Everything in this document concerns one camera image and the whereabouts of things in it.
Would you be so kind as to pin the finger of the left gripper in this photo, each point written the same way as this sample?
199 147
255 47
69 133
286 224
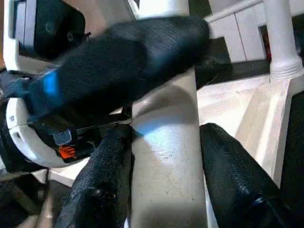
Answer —
118 61

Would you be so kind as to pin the white plastic table top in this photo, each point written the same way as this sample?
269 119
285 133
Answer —
237 102

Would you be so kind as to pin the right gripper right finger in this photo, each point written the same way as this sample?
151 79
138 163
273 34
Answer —
237 178

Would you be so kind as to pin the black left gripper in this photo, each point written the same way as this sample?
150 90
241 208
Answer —
71 130

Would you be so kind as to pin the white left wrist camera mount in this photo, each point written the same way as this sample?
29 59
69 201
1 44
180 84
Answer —
28 28

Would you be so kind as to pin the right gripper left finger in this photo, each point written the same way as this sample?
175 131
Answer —
102 180

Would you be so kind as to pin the red bottle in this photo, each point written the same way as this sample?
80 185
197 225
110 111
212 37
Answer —
268 45

